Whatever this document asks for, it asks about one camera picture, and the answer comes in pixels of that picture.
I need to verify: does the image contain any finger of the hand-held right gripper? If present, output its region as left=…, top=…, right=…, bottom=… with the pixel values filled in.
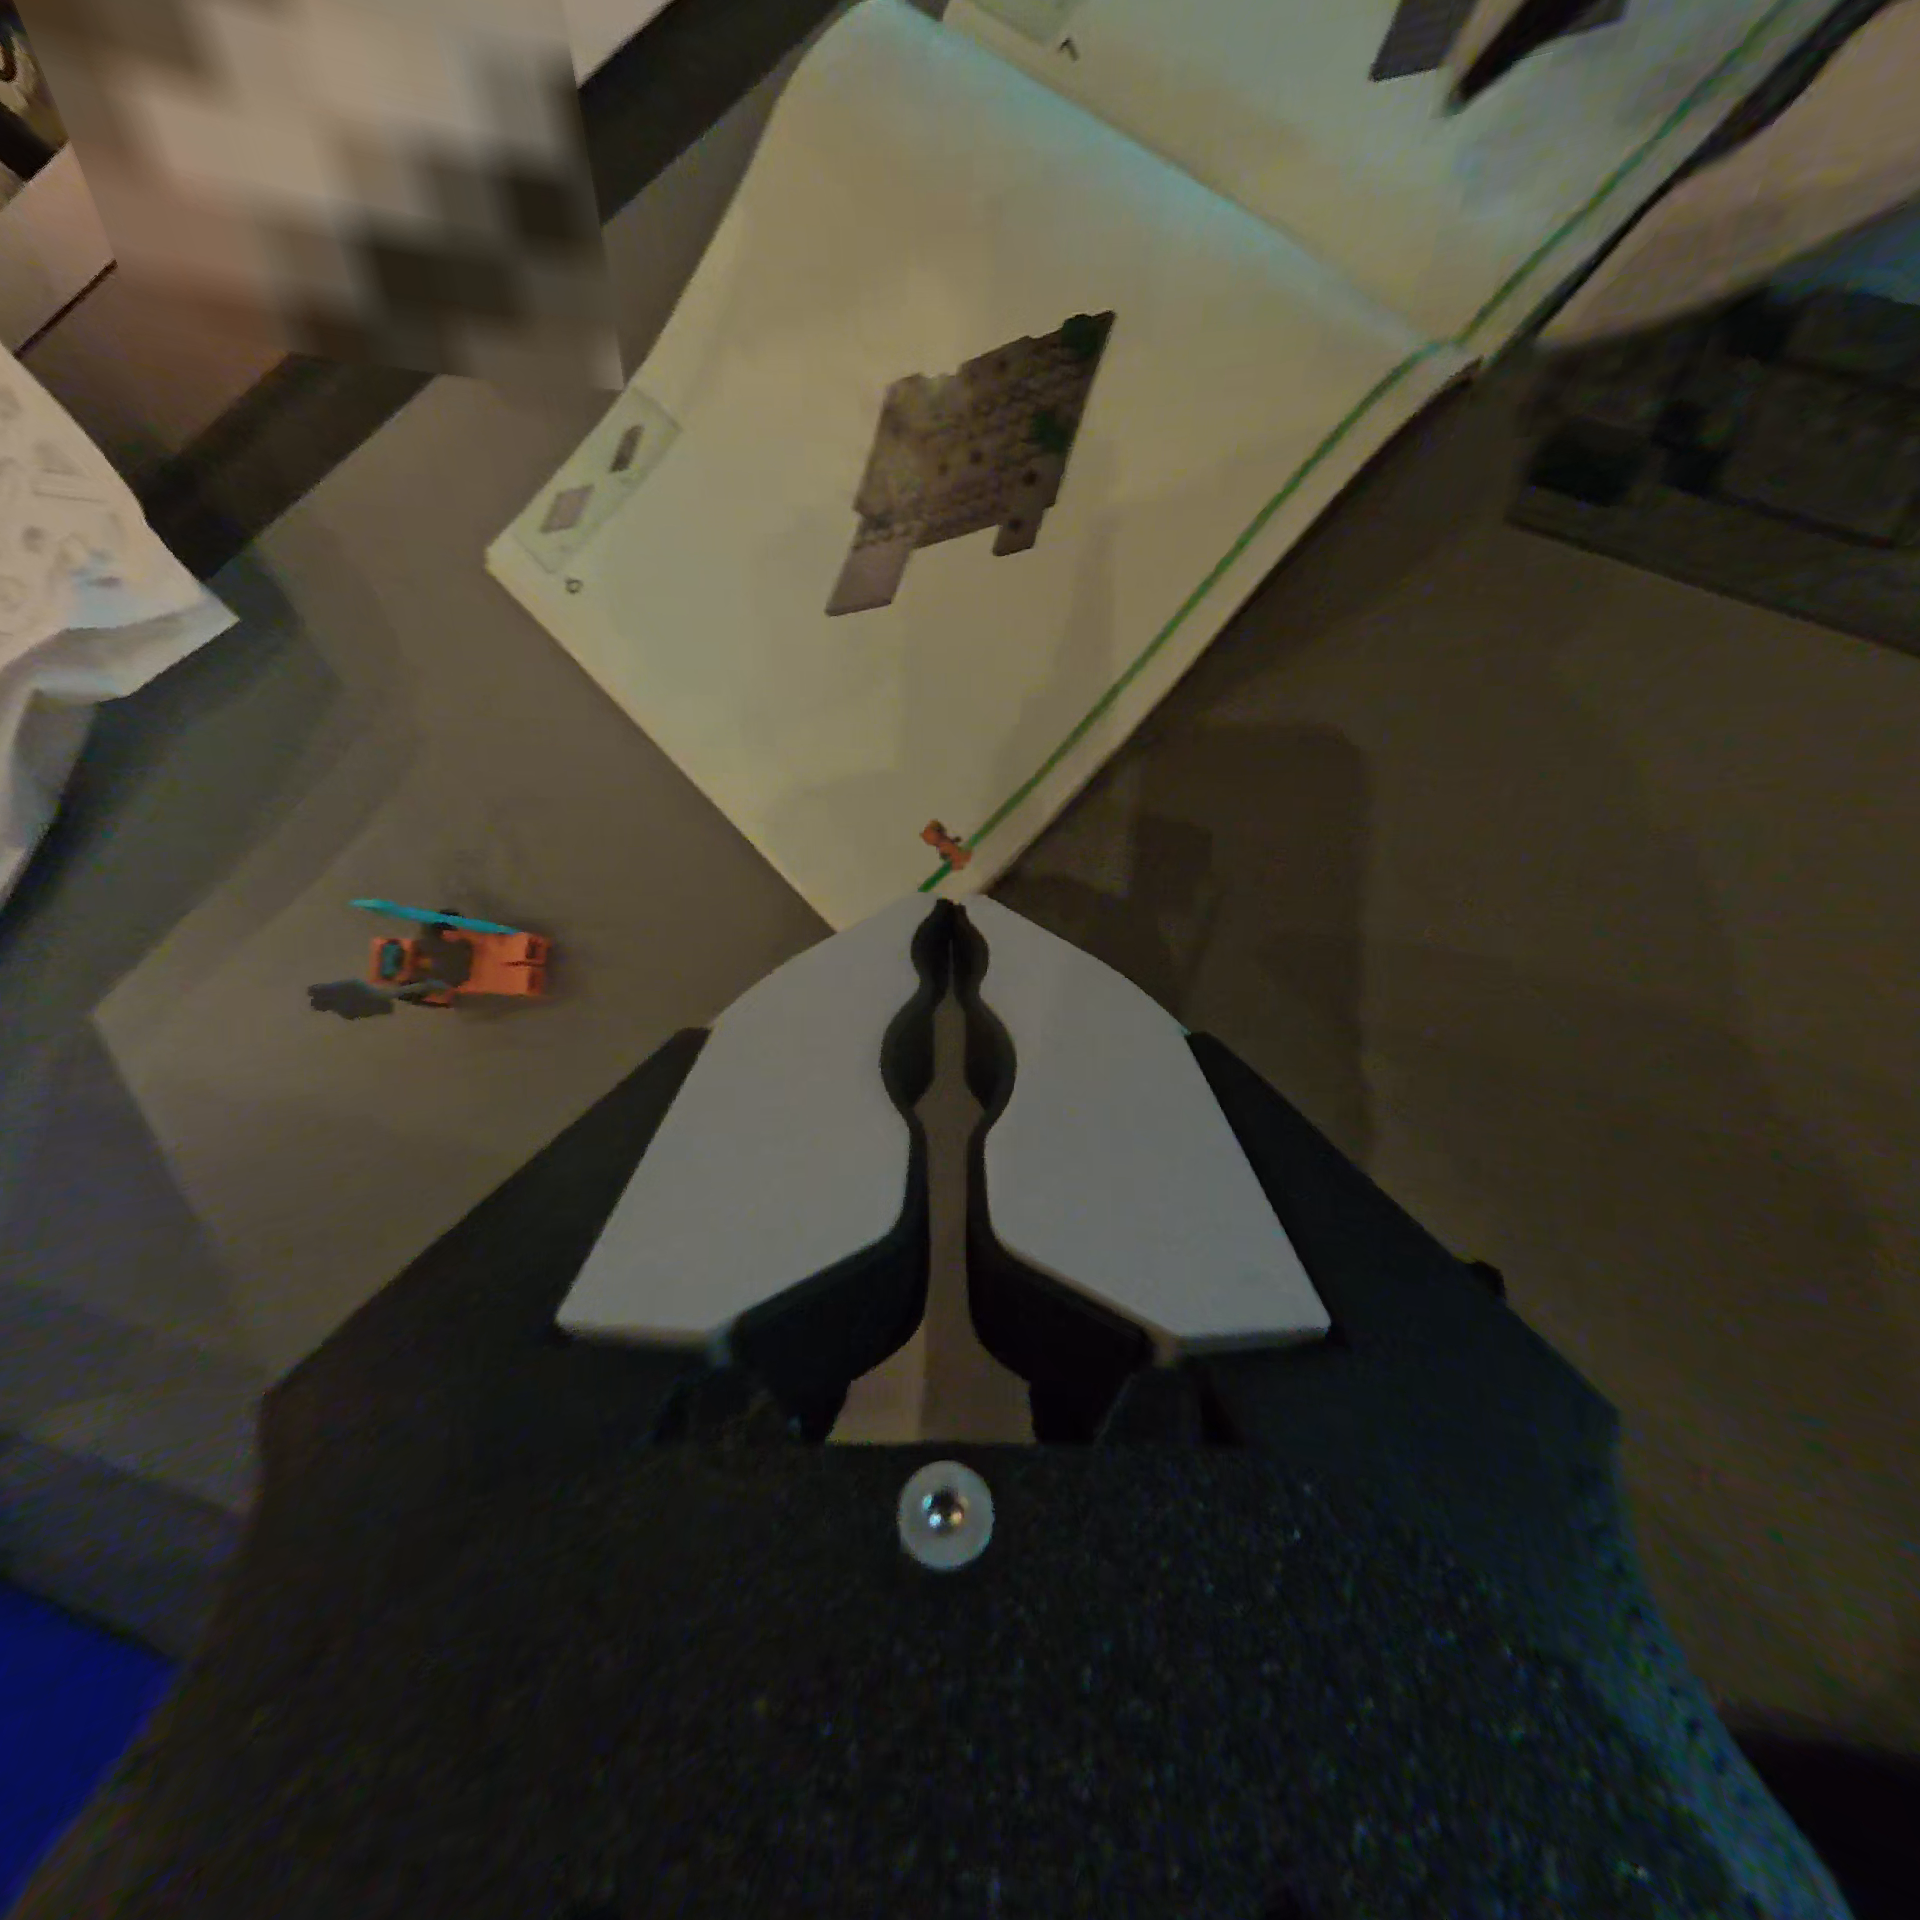
left=1531, top=0, right=1920, bottom=358

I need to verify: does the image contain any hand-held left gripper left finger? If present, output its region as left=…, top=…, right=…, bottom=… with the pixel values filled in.
left=555, top=893, right=952, bottom=1349

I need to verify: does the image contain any grey studded building baseplate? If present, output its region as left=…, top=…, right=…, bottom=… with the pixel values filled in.
left=1509, top=285, right=1920, bottom=661

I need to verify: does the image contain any blue plastic bin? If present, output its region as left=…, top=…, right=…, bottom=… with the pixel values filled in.
left=0, top=1575, right=189, bottom=1899

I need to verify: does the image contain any crumpled white paper bag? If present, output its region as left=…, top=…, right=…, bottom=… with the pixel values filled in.
left=0, top=346, right=241, bottom=901

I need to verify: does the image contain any white instruction booklet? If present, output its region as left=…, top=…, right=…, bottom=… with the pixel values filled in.
left=482, top=0, right=1863, bottom=929

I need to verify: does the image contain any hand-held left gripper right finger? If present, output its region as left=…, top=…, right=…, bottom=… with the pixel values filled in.
left=956, top=899, right=1337, bottom=1350

